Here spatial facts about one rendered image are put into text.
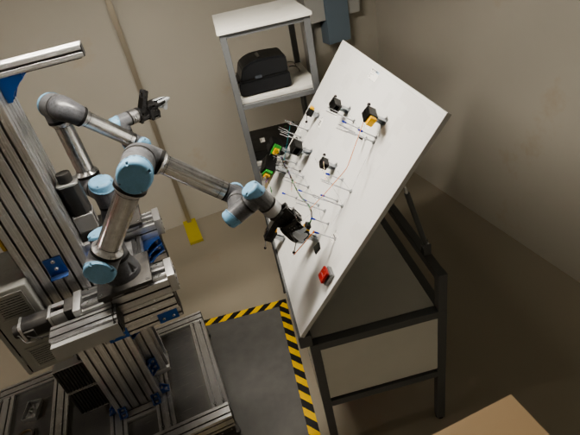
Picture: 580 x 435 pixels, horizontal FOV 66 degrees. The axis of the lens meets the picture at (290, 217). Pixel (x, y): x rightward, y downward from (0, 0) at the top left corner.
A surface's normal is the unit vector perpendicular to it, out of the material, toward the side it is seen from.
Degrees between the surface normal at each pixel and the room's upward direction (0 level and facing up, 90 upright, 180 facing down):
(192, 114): 90
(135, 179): 84
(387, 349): 90
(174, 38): 90
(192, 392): 0
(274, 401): 0
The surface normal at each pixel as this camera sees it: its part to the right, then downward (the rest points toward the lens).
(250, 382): -0.18, -0.82
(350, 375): 0.18, 0.52
